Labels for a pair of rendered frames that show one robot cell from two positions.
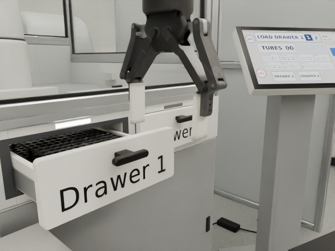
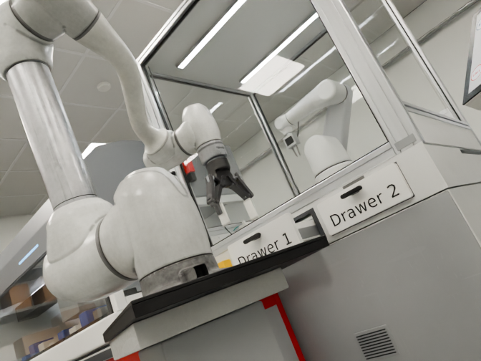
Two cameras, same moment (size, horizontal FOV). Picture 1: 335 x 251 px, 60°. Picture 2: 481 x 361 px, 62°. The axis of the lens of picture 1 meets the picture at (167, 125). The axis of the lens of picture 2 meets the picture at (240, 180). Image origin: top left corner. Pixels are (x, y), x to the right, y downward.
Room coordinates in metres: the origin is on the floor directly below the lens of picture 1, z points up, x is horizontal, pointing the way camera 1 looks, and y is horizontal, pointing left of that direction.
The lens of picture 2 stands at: (0.39, -1.23, 0.72)
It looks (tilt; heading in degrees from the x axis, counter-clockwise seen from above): 16 degrees up; 85
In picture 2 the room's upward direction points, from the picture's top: 23 degrees counter-clockwise
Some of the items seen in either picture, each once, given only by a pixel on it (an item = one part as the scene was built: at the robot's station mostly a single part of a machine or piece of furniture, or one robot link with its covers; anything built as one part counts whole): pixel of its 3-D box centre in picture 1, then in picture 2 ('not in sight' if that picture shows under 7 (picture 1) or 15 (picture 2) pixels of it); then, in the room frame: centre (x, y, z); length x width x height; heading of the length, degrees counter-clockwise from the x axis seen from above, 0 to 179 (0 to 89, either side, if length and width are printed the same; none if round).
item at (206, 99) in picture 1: (212, 98); (215, 206); (0.40, -0.06, 1.02); 0.03 x 0.01 x 0.05; 47
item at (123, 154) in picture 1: (126, 155); (254, 238); (0.48, 0.07, 0.91); 0.07 x 0.04 x 0.01; 137
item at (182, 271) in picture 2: not in sight; (184, 280); (0.29, -0.43, 0.81); 0.22 x 0.18 x 0.06; 115
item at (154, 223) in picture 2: not in sight; (156, 220); (0.27, -0.41, 0.95); 0.18 x 0.16 x 0.22; 153
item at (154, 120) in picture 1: (175, 127); (361, 200); (0.82, -0.02, 0.87); 0.29 x 0.02 x 0.11; 137
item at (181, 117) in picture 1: (183, 118); (353, 192); (0.80, -0.04, 0.91); 0.07 x 0.04 x 0.01; 137
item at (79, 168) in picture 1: (117, 169); (263, 246); (0.50, 0.09, 0.87); 0.29 x 0.02 x 0.11; 137
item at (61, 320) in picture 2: not in sight; (117, 291); (-0.44, 1.60, 1.13); 1.78 x 1.14 x 0.45; 137
